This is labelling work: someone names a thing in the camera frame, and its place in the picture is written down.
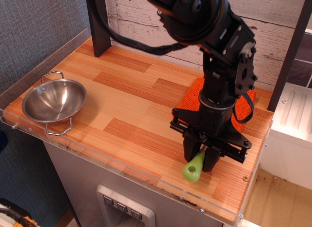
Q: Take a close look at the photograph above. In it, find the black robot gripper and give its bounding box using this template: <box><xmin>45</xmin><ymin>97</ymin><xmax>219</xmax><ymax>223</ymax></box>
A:
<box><xmin>170</xmin><ymin>99</ymin><xmax>252</xmax><ymax>172</ymax></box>

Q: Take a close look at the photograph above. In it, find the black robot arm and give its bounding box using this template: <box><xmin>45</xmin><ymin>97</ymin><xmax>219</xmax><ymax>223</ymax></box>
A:
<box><xmin>148</xmin><ymin>0</ymin><xmax>257</xmax><ymax>172</ymax></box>

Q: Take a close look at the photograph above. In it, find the orange knitted cloth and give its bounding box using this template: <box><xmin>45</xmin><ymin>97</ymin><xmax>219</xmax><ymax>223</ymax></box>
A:
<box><xmin>177</xmin><ymin>78</ymin><xmax>256</xmax><ymax>132</ymax></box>

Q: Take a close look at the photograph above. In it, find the white toy sink unit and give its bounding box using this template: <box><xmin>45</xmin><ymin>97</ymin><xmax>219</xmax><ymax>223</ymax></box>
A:
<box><xmin>260</xmin><ymin>83</ymin><xmax>312</xmax><ymax>189</ymax></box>

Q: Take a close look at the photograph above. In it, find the clear acrylic table edge guard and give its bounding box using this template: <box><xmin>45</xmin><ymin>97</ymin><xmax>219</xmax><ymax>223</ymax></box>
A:
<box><xmin>0</xmin><ymin>110</ymin><xmax>244</xmax><ymax>227</ymax></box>

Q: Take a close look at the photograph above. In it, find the silver dispenser panel with buttons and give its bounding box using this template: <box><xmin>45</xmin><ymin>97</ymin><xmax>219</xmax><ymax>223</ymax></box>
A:
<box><xmin>97</xmin><ymin>184</ymin><xmax>156</xmax><ymax>227</ymax></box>

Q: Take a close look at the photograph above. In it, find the grey toy fridge cabinet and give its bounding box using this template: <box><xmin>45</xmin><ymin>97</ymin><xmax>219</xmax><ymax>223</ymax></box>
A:
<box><xmin>44</xmin><ymin>143</ymin><xmax>223</xmax><ymax>227</ymax></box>

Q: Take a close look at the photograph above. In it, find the orange black object bottom left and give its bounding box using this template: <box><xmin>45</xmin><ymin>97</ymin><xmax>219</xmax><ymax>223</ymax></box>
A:
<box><xmin>0</xmin><ymin>207</ymin><xmax>38</xmax><ymax>227</ymax></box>

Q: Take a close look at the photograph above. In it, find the stainless steel two-handled bowl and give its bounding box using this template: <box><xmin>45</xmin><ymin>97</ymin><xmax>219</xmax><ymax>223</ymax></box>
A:
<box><xmin>22</xmin><ymin>71</ymin><xmax>87</xmax><ymax>136</ymax></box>

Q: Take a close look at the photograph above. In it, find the dark right vertical post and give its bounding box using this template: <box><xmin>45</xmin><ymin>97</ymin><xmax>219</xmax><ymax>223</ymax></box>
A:
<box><xmin>267</xmin><ymin>0</ymin><xmax>312</xmax><ymax>112</ymax></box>

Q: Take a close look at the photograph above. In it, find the dark vertical post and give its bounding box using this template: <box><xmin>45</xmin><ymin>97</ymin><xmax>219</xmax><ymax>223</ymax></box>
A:
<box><xmin>86</xmin><ymin>0</ymin><xmax>111</xmax><ymax>57</ymax></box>
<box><xmin>267</xmin><ymin>0</ymin><xmax>312</xmax><ymax>112</ymax></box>

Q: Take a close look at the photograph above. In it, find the dark left vertical post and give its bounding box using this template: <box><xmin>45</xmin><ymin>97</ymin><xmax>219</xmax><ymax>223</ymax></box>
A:
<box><xmin>86</xmin><ymin>0</ymin><xmax>111</xmax><ymax>57</ymax></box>

